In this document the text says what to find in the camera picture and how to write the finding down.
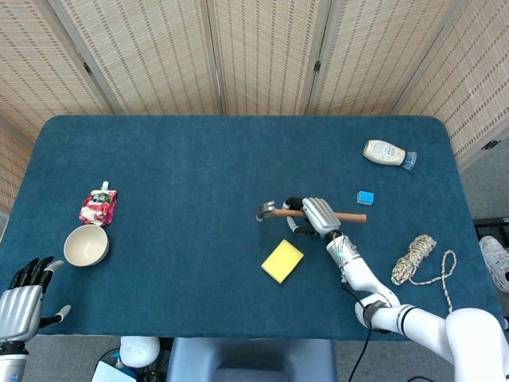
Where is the blue table cloth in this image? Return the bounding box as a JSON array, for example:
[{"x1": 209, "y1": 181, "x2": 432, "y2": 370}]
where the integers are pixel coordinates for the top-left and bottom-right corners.
[{"x1": 0, "y1": 115, "x2": 503, "y2": 343}]

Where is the yellow sponge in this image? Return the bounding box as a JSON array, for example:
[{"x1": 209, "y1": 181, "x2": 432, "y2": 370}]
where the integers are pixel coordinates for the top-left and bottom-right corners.
[{"x1": 261, "y1": 239, "x2": 305, "y2": 285}]

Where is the cream squeeze bottle blue cap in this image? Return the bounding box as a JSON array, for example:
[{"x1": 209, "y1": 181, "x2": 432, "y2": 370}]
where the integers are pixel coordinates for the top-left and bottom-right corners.
[{"x1": 363, "y1": 139, "x2": 418, "y2": 172}]

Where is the woven folding screen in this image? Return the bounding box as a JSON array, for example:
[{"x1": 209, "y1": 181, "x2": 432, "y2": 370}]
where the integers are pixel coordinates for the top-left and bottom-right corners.
[{"x1": 0, "y1": 0, "x2": 509, "y2": 214}]

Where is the white rounded cover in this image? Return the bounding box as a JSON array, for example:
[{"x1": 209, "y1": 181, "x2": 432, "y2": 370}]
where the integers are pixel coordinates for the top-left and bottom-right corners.
[{"x1": 119, "y1": 336, "x2": 161, "y2": 368}]

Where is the white flat box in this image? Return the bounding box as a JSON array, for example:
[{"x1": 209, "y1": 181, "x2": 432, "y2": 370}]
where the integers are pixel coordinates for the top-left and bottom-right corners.
[{"x1": 91, "y1": 360, "x2": 138, "y2": 382}]

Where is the wooden handled hammer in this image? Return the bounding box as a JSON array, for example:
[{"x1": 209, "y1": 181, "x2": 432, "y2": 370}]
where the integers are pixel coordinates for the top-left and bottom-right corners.
[{"x1": 255, "y1": 201, "x2": 367, "y2": 224}]

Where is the white sneaker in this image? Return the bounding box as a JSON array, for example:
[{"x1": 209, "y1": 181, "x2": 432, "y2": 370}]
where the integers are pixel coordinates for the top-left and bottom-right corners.
[{"x1": 479, "y1": 235, "x2": 509, "y2": 294}]

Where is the beige bowl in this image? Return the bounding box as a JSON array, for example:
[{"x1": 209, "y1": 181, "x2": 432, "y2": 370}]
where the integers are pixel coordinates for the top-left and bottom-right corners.
[{"x1": 63, "y1": 224, "x2": 111, "y2": 267}]

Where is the coiled beige rope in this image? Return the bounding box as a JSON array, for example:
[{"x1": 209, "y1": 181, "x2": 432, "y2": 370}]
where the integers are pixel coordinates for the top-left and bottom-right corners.
[{"x1": 391, "y1": 234, "x2": 457, "y2": 315}]

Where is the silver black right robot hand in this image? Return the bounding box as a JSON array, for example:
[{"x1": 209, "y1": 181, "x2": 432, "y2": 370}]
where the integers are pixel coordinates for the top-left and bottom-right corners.
[{"x1": 282, "y1": 197, "x2": 343, "y2": 239}]

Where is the black floor frame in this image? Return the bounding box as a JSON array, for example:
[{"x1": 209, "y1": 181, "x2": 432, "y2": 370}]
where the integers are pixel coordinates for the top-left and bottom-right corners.
[{"x1": 472, "y1": 216, "x2": 509, "y2": 246}]

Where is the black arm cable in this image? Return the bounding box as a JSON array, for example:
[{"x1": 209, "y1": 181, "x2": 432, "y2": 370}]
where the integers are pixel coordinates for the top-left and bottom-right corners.
[{"x1": 340, "y1": 281, "x2": 375, "y2": 382}]

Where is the red drink pouch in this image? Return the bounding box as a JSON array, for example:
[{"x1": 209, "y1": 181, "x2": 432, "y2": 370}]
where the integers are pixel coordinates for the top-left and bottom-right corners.
[{"x1": 78, "y1": 181, "x2": 119, "y2": 227}]

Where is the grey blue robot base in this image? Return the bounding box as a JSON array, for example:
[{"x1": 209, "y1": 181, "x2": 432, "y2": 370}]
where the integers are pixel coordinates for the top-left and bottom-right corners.
[{"x1": 165, "y1": 337, "x2": 338, "y2": 382}]

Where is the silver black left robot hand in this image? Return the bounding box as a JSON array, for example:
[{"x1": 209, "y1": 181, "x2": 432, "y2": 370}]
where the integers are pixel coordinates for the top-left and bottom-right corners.
[{"x1": 0, "y1": 256, "x2": 72, "y2": 343}]

